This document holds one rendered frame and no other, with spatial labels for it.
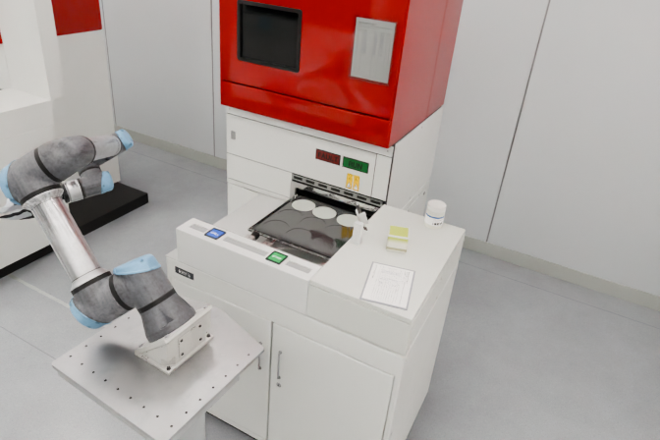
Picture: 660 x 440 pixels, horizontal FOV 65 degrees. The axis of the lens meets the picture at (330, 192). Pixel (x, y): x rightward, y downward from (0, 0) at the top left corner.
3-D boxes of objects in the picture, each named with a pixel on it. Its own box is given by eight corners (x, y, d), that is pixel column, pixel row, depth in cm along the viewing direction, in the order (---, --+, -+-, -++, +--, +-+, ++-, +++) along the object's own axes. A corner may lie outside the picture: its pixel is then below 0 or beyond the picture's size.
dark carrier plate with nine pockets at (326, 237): (298, 196, 228) (298, 194, 227) (368, 219, 215) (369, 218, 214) (252, 230, 200) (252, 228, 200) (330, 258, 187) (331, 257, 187)
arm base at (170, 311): (170, 335, 139) (150, 303, 139) (138, 348, 148) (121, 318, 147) (205, 306, 152) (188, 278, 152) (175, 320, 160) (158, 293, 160)
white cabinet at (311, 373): (256, 326, 281) (260, 193, 244) (425, 404, 244) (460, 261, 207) (174, 410, 229) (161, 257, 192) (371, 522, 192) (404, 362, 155)
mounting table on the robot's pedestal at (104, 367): (166, 479, 130) (162, 444, 124) (57, 396, 149) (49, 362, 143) (273, 368, 165) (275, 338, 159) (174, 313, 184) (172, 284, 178)
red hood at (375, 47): (304, 74, 289) (311, -42, 262) (444, 104, 258) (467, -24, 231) (219, 104, 228) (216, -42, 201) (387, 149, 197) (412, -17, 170)
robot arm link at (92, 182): (106, 174, 193) (115, 193, 190) (76, 183, 187) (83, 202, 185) (106, 164, 186) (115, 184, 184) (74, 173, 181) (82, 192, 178)
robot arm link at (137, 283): (167, 293, 143) (141, 251, 142) (125, 317, 143) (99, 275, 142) (179, 283, 155) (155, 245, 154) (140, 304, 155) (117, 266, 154)
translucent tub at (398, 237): (386, 240, 188) (389, 224, 185) (407, 243, 187) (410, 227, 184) (385, 250, 181) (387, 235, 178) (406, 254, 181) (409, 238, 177)
